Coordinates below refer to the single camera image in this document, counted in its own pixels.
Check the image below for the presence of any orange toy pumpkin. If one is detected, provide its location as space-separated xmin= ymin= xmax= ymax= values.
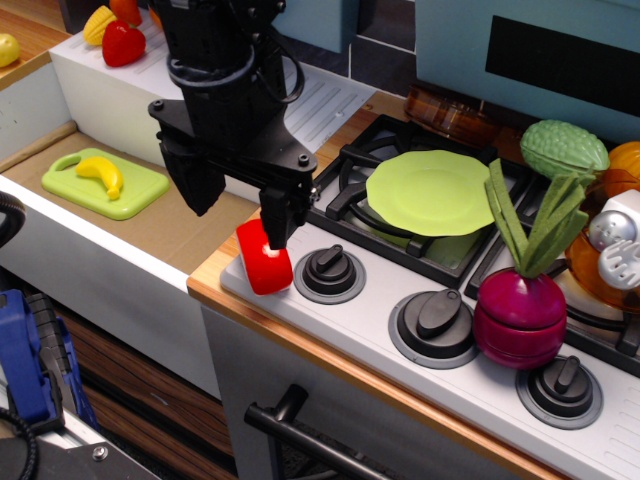
xmin=603 ymin=141 xmax=640 ymax=198

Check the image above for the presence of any red toy strawberry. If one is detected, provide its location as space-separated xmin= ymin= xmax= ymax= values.
xmin=102 ymin=20 xmax=146 ymax=67

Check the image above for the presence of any white dish drying rack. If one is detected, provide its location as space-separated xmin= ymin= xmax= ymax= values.
xmin=50 ymin=12 xmax=374 ymax=166

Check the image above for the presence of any black stove knob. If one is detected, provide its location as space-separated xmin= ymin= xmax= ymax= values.
xmin=294 ymin=244 xmax=366 ymax=305
xmin=515 ymin=356 xmax=604 ymax=430
xmin=388 ymin=289 xmax=478 ymax=370

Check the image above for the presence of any blue clamp device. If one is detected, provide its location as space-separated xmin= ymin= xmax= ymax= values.
xmin=1 ymin=289 xmax=99 ymax=433

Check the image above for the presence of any black cable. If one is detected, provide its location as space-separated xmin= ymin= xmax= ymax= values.
xmin=0 ymin=407 xmax=40 ymax=480

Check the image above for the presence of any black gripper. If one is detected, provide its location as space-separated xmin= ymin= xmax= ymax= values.
xmin=148 ymin=78 xmax=317 ymax=249

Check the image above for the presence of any orange transparent pot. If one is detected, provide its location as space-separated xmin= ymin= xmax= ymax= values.
xmin=564 ymin=169 xmax=640 ymax=315

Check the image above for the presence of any middle black stove knob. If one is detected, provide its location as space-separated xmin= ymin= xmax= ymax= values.
xmin=388 ymin=289 xmax=478 ymax=370

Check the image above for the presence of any orange transparent pot lid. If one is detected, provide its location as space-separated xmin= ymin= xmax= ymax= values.
xmin=404 ymin=85 xmax=502 ymax=147

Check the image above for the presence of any left black stove knob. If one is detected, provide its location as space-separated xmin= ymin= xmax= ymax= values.
xmin=294 ymin=244 xmax=366 ymax=305

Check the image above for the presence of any yellow toy corn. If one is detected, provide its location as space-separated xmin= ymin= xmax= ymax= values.
xmin=83 ymin=5 xmax=117 ymax=46

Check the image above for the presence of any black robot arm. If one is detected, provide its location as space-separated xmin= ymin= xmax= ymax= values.
xmin=148 ymin=1 xmax=317 ymax=250

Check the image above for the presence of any right black stove knob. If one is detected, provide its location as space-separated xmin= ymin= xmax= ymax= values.
xmin=515 ymin=356 xmax=604 ymax=430

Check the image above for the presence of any silver toy salt shaker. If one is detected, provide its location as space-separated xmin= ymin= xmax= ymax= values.
xmin=588 ymin=189 xmax=639 ymax=252

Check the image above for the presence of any black stove grate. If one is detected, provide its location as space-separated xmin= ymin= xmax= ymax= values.
xmin=305 ymin=113 xmax=536 ymax=290

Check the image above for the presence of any green cutting board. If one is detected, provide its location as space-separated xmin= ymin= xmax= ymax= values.
xmin=41 ymin=148 xmax=170 ymax=221

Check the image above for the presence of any yellow toy banana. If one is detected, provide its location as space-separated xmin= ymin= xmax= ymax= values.
xmin=75 ymin=156 xmax=124 ymax=200

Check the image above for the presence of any light green plate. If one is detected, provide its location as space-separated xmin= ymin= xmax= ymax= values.
xmin=366 ymin=150 xmax=494 ymax=237

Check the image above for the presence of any green toy bitter gourd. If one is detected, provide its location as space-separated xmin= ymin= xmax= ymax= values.
xmin=520 ymin=120 xmax=610 ymax=179

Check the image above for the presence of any black oven door handle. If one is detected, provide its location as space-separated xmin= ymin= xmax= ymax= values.
xmin=244 ymin=384 xmax=390 ymax=479

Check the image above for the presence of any orange toy fruit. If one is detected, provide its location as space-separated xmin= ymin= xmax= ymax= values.
xmin=109 ymin=0 xmax=143 ymax=27

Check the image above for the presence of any purple toy beet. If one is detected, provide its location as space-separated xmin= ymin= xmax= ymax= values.
xmin=473 ymin=160 xmax=588 ymax=370

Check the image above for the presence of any silver pasta spoon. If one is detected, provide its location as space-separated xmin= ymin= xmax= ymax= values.
xmin=598 ymin=240 xmax=639 ymax=291

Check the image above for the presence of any red toy sushi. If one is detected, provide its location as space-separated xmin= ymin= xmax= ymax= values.
xmin=236 ymin=219 xmax=293 ymax=296

